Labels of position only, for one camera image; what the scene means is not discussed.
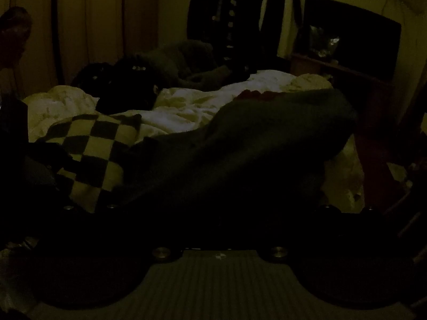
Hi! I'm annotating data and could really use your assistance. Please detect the wardrobe doors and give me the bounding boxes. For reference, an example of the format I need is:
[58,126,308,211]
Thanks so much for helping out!
[9,0,160,88]

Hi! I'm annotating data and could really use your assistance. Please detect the black television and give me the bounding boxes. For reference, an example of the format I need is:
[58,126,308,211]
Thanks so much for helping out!
[301,0,403,81]

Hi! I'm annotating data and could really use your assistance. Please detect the black white checkered pillow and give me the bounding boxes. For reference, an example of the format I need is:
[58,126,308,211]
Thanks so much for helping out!
[36,113,143,214]

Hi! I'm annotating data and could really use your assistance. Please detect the white duvet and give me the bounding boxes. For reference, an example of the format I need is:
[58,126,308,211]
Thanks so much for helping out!
[23,69,365,209]

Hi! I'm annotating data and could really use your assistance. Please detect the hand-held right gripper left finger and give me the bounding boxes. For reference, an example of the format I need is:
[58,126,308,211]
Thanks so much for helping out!
[58,203,182,263]

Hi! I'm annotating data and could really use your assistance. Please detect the wooden dresser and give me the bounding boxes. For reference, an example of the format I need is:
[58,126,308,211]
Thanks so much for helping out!
[288,53,401,132]

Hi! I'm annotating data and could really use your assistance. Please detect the olive green cloth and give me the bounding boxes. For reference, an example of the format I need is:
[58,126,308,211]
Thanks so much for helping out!
[133,39,235,91]

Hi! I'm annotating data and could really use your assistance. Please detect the dark reddish object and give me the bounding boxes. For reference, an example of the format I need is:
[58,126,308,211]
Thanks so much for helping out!
[0,6,33,72]

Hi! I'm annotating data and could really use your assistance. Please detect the shiny plastic bag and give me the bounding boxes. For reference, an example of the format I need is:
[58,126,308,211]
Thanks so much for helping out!
[307,24,341,63]

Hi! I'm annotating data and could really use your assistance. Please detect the dark cloth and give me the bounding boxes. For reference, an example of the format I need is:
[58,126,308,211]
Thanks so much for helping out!
[0,96,72,194]

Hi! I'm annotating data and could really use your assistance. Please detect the small red cloth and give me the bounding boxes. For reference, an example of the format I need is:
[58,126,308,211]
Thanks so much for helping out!
[238,89,279,102]

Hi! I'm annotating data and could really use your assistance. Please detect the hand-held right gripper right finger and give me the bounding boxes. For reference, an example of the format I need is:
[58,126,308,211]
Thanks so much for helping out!
[259,203,384,262]

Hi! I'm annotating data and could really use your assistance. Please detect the hanging dark clothes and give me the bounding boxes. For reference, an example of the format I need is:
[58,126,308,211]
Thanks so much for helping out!
[186,0,303,71]

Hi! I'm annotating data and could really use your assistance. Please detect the dark green large garment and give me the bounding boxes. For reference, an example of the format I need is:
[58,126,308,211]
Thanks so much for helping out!
[113,88,358,227]

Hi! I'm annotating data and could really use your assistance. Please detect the pile of black clothes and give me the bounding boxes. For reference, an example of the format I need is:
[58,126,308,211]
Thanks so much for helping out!
[71,56,161,117]

